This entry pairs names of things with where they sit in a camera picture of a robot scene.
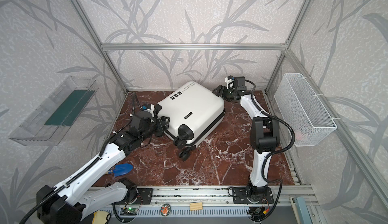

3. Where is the black and white suitcase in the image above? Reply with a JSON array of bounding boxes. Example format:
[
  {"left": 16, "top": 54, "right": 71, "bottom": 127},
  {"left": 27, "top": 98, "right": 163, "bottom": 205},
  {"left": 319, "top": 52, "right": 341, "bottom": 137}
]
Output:
[{"left": 155, "top": 81, "right": 225, "bottom": 161}]

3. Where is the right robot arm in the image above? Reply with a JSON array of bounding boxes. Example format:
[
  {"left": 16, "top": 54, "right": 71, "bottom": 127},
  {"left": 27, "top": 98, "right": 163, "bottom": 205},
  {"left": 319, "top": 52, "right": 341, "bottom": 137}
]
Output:
[{"left": 213, "top": 75, "right": 295, "bottom": 204}]

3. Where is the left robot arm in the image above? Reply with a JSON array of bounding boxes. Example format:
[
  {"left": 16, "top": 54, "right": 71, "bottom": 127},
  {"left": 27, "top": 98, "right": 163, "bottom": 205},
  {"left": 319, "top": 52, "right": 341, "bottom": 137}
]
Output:
[{"left": 20, "top": 104, "right": 169, "bottom": 224}]

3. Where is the pink item in basket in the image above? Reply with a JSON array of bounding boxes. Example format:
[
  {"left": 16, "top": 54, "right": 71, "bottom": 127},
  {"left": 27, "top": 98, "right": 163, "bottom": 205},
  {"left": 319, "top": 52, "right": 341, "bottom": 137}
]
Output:
[{"left": 295, "top": 130, "right": 308, "bottom": 142}]

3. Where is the round red green badge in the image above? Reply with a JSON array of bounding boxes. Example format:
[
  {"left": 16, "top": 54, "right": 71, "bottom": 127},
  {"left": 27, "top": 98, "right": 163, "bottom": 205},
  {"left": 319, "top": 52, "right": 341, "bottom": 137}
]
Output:
[{"left": 160, "top": 203, "right": 171, "bottom": 217}]

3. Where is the green circuit board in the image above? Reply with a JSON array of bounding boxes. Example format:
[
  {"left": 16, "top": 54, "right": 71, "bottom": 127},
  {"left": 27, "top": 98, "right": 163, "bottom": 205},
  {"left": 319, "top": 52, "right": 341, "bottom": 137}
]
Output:
[{"left": 120, "top": 207, "right": 139, "bottom": 217}]

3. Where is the small wooden block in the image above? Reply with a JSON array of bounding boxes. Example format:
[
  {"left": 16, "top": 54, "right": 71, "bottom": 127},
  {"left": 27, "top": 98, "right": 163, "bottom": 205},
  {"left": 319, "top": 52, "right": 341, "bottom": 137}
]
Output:
[{"left": 189, "top": 202, "right": 203, "bottom": 211}]

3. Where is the black and yellow glove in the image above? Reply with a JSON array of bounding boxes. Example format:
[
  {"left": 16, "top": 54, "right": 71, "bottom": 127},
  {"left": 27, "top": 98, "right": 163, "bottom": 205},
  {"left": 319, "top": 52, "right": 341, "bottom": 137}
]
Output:
[{"left": 92, "top": 210, "right": 111, "bottom": 224}]

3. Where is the white wire mesh basket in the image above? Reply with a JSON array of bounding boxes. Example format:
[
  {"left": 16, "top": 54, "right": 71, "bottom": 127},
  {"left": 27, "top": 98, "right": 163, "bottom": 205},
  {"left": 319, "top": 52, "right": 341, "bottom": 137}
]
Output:
[{"left": 274, "top": 73, "right": 337, "bottom": 147}]

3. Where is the clear plastic wall tray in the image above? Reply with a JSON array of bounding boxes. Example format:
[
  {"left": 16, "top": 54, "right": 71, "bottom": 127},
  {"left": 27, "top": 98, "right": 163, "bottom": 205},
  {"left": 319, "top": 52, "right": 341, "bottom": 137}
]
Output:
[{"left": 9, "top": 76, "right": 99, "bottom": 146}]

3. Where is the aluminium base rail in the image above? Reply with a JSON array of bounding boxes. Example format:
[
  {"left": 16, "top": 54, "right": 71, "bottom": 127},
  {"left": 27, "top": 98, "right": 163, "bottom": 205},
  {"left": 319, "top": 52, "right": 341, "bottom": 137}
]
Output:
[{"left": 134, "top": 185, "right": 319, "bottom": 207}]

